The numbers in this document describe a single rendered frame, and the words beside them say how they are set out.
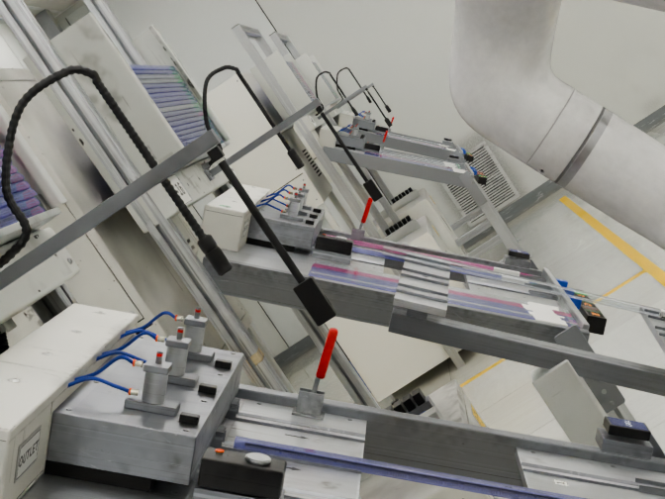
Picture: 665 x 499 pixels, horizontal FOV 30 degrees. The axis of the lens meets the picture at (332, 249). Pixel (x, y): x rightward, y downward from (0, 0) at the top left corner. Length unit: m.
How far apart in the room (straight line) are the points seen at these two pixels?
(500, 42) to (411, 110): 7.64
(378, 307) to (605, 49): 6.82
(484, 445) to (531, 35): 0.53
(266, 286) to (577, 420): 0.70
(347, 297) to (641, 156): 1.09
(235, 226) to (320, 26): 6.49
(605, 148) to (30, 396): 0.59
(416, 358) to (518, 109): 4.71
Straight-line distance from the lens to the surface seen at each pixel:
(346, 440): 1.41
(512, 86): 1.24
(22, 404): 1.11
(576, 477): 1.44
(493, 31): 1.22
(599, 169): 1.24
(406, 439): 1.51
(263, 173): 5.82
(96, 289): 2.32
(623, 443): 1.53
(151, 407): 1.20
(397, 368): 5.93
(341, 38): 8.87
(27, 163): 1.52
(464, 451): 1.51
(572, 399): 1.80
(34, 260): 1.23
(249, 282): 2.26
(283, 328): 9.08
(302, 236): 2.56
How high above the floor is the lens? 1.29
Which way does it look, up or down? 5 degrees down
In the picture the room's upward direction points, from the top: 34 degrees counter-clockwise
